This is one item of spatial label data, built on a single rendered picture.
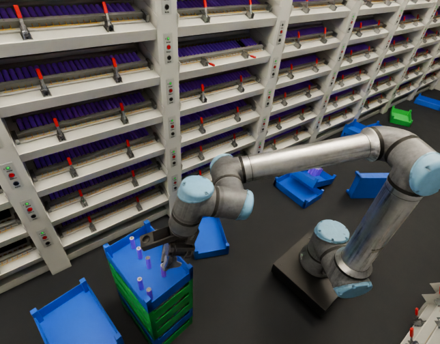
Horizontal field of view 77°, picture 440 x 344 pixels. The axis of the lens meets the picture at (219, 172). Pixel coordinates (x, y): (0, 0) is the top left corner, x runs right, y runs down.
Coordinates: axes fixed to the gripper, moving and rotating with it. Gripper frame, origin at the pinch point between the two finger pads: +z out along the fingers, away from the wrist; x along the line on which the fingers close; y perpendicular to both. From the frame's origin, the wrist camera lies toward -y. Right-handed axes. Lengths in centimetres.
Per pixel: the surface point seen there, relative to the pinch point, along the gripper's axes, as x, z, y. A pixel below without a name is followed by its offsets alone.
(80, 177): 52, 9, -31
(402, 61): 184, -71, 251
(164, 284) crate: 0.9, 14.1, 3.8
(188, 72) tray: 75, -42, 11
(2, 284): 37, 68, -61
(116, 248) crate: 19.7, 17.2, -13.3
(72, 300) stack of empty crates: 10.8, 39.1, -27.7
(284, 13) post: 99, -77, 59
